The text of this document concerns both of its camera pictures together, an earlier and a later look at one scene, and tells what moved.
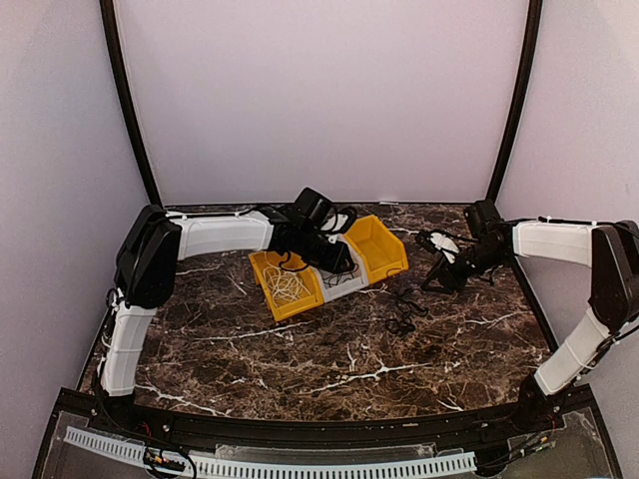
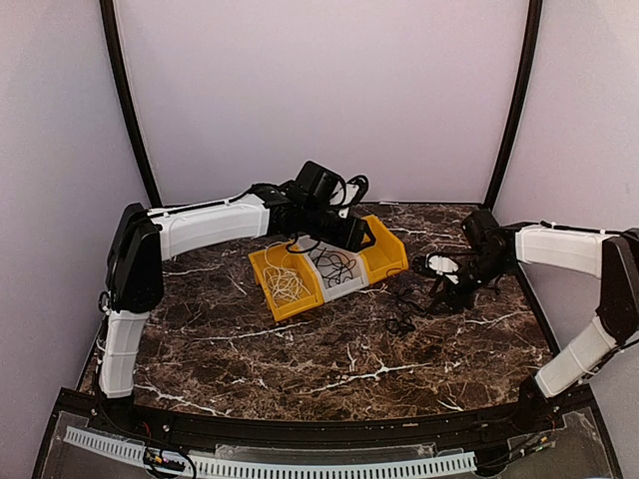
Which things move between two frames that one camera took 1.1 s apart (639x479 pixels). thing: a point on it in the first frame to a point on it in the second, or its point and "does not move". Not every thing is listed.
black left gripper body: x=324 y=259 to x=348 y=239
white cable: x=284 y=286 does not move
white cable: x=286 y=286 does not move
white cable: x=285 y=287 does not move
